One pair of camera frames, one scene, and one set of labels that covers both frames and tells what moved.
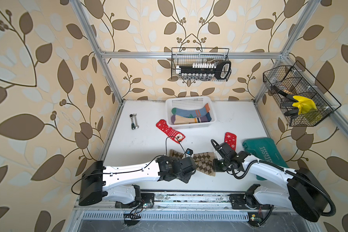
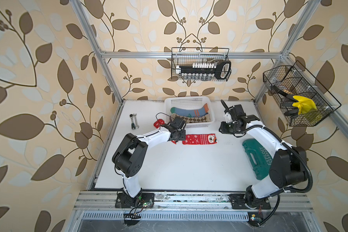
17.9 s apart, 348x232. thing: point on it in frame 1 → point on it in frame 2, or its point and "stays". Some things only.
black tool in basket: [294, 111] stays
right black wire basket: [302, 99] stays
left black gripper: [186, 180] → [182, 132]
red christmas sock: [231, 139] → [197, 139]
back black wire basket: [200, 64] stays
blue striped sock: [192, 113] stays
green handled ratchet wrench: [133, 124] stays
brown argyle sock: [204, 162] → [207, 118]
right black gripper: [215, 166] → [222, 125]
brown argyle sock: [173, 153] → [205, 118]
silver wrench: [137, 125] stays
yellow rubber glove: [306, 105] stays
